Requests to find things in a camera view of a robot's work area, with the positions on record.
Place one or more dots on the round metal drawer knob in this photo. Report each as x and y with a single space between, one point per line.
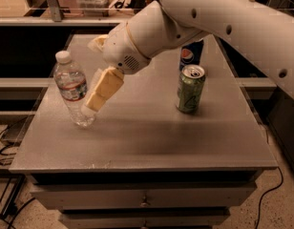
144 203

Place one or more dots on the blue pepsi soda can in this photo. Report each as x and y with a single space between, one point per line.
190 54

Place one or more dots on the clear plastic water bottle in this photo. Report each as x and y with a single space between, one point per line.
72 84

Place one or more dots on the grey drawer cabinet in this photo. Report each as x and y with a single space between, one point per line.
192 168

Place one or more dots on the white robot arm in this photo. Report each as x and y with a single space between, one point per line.
264 36

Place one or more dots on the grey metal shelf rack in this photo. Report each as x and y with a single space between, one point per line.
58 19

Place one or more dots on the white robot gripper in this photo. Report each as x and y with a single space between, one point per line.
119 52

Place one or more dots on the green soda can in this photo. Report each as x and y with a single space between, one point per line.
190 85

